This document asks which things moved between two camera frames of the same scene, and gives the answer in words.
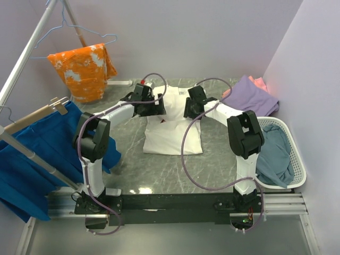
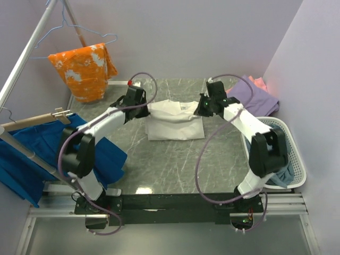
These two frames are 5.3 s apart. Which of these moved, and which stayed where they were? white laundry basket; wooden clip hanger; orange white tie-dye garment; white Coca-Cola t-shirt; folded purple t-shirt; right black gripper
Moved: right black gripper; white Coca-Cola t-shirt; wooden clip hanger
Stayed: white laundry basket; orange white tie-dye garment; folded purple t-shirt
